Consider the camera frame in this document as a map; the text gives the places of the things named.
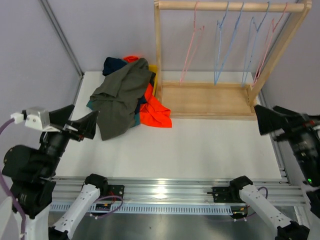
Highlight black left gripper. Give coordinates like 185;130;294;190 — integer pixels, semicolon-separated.
40;103;99;175

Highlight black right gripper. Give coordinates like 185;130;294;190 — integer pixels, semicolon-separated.
253;102;320;182

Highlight teal green shorts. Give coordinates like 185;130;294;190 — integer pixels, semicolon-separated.
86;100;141;128

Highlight olive green shorts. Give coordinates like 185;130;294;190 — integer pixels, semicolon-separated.
89;58;154;141

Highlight navy blue shorts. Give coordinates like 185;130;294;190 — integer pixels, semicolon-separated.
102;56;147;114

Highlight orange shorts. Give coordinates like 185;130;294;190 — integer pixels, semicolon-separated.
118;58;172;128

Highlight blue hanger with navy shorts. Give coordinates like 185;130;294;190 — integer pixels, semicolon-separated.
213;1;230;85

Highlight pink hanger with olive shorts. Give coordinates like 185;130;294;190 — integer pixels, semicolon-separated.
179;0;205;84

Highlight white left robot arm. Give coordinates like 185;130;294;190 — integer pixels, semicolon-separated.
0;104;109;240

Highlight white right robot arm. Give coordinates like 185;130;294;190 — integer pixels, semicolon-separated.
228;104;320;240

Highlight wooden clothes rack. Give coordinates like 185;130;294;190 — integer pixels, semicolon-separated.
154;0;312;120

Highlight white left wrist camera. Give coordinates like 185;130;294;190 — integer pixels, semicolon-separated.
10;106;60;132

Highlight aluminium mounting rail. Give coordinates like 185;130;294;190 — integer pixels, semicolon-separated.
53;167;306;206

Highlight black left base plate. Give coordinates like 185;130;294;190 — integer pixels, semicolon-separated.
106;184;125;202

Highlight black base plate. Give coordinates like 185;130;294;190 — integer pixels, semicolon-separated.
106;184;125;202
207;186;244;204

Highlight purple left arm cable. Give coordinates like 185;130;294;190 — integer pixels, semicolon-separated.
0;117;125;240

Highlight white slotted cable duct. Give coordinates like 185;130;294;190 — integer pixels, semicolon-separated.
49;203;233;215

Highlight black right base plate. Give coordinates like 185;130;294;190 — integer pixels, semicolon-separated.
207;186;244;204

